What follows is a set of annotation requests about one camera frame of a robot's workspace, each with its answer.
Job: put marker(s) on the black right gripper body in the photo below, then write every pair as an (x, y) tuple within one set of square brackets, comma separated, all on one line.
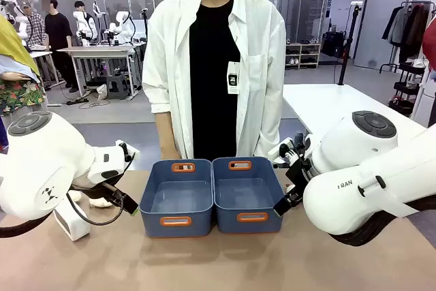
[(299, 175)]

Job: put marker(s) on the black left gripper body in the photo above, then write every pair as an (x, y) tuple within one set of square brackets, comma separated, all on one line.
[(105, 190)]

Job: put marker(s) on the white plush toy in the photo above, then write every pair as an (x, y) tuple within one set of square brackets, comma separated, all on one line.
[(75, 196), (101, 202)]

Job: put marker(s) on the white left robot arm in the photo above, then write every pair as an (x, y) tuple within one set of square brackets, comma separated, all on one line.
[(41, 165)]

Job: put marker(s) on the person's right forearm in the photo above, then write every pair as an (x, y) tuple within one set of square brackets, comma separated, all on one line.
[(166, 131)]

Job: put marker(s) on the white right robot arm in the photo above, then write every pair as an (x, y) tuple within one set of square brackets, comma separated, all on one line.
[(361, 175)]

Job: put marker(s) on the person's right hand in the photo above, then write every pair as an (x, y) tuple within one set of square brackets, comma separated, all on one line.
[(170, 153)]

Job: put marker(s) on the black plastic stool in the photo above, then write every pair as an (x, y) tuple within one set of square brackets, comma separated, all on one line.
[(117, 86)]

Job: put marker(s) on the white black name badge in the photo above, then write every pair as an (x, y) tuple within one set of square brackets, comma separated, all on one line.
[(233, 78)]

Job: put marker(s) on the wooden shoe rack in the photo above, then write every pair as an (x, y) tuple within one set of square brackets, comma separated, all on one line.
[(302, 55)]

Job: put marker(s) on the mannequin with floral garment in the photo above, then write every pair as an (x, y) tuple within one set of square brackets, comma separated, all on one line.
[(18, 93)]

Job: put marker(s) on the black equipment case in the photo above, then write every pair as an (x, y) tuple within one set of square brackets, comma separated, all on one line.
[(334, 44)]

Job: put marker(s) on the grey background table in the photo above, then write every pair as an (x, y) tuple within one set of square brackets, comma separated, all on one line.
[(98, 53)]

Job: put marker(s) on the black trolley cart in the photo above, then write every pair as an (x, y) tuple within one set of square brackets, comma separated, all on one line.
[(407, 90)]

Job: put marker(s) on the black tripod stand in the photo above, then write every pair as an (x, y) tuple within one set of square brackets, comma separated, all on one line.
[(348, 45)]

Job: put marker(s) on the person in white shirt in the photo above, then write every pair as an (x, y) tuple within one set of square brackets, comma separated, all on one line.
[(211, 66)]

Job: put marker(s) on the man in black t-shirt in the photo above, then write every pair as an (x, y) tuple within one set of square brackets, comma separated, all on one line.
[(59, 32)]

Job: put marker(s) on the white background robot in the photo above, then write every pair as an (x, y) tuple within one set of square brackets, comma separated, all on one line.
[(122, 25), (15, 15)]

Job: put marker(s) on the black-haired man dark top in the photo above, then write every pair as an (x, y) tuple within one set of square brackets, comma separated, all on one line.
[(85, 22)]

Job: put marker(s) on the yellow cloth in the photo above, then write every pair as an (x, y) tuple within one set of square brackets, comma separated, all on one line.
[(13, 45)]

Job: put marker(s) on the man in plaid shirt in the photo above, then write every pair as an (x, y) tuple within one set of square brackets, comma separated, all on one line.
[(34, 28)]

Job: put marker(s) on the clothes rack with jackets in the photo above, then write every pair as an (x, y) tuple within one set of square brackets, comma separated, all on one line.
[(407, 28)]

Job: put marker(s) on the red garment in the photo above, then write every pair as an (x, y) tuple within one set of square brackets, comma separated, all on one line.
[(430, 42)]

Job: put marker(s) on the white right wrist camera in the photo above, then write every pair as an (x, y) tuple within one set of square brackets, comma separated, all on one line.
[(280, 151)]

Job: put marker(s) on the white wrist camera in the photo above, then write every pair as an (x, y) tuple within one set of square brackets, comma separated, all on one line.
[(280, 151), (128, 148)]

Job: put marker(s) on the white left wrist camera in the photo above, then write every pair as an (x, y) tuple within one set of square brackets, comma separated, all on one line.
[(128, 148)]

